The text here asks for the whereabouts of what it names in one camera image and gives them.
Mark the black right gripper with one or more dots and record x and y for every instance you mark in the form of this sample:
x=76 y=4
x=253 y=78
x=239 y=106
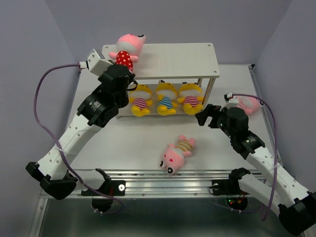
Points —
x=202 y=116

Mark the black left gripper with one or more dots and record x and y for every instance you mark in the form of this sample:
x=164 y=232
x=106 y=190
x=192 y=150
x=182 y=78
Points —
x=132 y=77

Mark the yellow frog toy pink stripes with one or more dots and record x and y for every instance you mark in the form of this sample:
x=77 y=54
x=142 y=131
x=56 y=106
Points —
x=140 y=100

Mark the yellow frog toy red stripes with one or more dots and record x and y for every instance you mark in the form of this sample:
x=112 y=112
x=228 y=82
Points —
x=190 y=96

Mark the pink frog toy polka dots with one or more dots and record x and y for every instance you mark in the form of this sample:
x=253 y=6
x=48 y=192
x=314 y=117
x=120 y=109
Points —
x=128 y=49

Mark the yellow frog toy blue stripes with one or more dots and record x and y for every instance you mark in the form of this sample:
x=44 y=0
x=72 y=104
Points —
x=166 y=96

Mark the pink frog toy orange stripes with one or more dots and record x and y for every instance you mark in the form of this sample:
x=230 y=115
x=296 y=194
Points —
x=175 y=155

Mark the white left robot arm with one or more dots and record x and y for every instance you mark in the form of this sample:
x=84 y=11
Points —
x=53 y=171

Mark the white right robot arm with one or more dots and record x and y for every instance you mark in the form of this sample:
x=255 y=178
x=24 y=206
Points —
x=293 y=203

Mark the white two-tier shelf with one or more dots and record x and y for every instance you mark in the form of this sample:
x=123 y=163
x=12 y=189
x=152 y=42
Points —
x=176 y=63

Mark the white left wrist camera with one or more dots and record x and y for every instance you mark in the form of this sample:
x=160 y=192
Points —
x=95 y=63

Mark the aluminium front rail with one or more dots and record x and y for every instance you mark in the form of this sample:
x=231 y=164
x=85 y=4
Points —
x=159 y=184

